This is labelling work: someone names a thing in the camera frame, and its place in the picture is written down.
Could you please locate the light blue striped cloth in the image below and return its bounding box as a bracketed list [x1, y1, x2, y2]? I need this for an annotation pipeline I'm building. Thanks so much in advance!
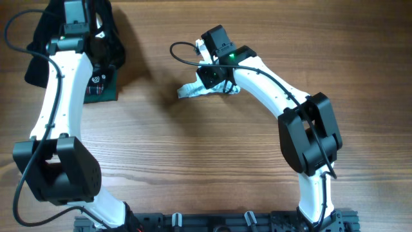
[177, 74, 241, 99]

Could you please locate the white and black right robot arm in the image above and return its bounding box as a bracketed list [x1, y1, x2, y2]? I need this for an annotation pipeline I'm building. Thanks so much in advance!
[194, 25, 342, 231]

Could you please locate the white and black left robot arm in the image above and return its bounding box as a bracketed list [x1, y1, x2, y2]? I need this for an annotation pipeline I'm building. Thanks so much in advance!
[12, 1, 132, 231]

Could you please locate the striped folded garment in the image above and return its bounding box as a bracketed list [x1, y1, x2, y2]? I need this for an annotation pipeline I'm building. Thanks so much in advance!
[86, 84, 104, 95]

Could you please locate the dark green folded garment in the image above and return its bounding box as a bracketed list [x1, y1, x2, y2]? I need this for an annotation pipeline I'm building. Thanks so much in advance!
[84, 70, 117, 104]

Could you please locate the black knitted garment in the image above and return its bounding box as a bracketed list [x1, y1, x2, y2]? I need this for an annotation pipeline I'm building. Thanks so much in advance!
[24, 0, 126, 88]

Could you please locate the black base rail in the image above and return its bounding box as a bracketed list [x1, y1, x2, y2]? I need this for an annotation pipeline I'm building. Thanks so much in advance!
[73, 211, 361, 232]

